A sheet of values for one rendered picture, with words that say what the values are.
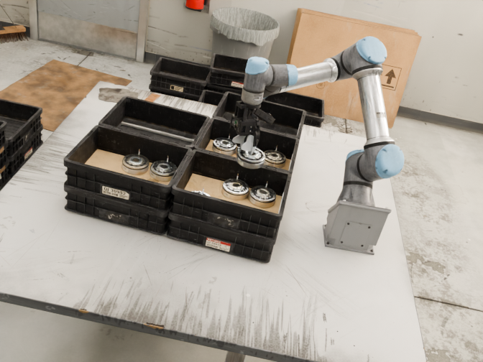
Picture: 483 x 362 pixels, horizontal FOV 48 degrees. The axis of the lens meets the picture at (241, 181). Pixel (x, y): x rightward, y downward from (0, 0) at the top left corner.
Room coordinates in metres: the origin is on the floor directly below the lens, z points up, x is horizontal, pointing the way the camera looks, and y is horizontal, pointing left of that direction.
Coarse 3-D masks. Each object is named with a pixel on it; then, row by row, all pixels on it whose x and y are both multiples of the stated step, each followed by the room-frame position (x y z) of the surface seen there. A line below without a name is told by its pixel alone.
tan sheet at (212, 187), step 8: (192, 176) 1.80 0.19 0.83; (200, 176) 1.82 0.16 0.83; (192, 184) 1.75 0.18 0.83; (200, 184) 1.76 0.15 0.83; (208, 184) 1.77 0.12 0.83; (216, 184) 1.79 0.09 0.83; (208, 192) 1.72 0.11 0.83; (216, 192) 1.73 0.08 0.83; (232, 200) 1.70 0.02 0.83; (240, 200) 1.71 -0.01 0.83; (248, 200) 1.72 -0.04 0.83; (280, 200) 1.76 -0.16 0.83; (264, 208) 1.69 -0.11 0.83; (272, 208) 1.70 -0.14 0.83
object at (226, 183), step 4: (228, 180) 1.78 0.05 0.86; (232, 180) 1.78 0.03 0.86; (236, 180) 1.79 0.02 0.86; (240, 180) 1.80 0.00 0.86; (224, 184) 1.75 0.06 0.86; (228, 184) 1.75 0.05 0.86; (244, 184) 1.78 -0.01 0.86; (224, 188) 1.72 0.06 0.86; (228, 188) 1.73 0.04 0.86; (232, 188) 1.73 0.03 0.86; (244, 188) 1.75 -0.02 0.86; (248, 188) 1.75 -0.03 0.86; (232, 192) 1.70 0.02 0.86; (236, 192) 1.71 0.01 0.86; (240, 192) 1.71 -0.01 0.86; (244, 192) 1.72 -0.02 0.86
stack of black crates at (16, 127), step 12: (0, 108) 2.69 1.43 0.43; (12, 108) 2.69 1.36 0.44; (24, 108) 2.69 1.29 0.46; (36, 108) 2.69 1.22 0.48; (12, 120) 2.67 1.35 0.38; (24, 120) 2.69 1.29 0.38; (36, 120) 2.63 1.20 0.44; (12, 132) 2.55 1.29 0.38; (24, 132) 2.49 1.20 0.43; (36, 132) 2.61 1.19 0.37; (12, 144) 2.35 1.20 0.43; (24, 144) 2.46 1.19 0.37; (36, 144) 2.62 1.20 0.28; (12, 156) 2.32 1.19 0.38; (24, 156) 2.46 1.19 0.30; (12, 168) 2.33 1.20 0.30
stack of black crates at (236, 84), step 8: (216, 56) 3.77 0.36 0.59; (224, 56) 3.77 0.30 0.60; (232, 56) 3.79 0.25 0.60; (216, 64) 3.77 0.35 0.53; (224, 64) 3.77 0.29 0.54; (232, 64) 3.78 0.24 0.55; (240, 64) 3.78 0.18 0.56; (216, 72) 3.48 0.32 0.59; (224, 72) 3.49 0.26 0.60; (232, 72) 3.50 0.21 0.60; (240, 72) 3.78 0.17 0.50; (208, 80) 3.55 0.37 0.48; (216, 80) 3.50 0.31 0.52; (224, 80) 3.50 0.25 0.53; (232, 80) 3.50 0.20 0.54; (240, 80) 3.51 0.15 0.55; (208, 88) 3.51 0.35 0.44; (216, 88) 3.50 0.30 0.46; (224, 88) 3.49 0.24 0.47; (232, 88) 3.50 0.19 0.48; (240, 88) 3.52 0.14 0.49
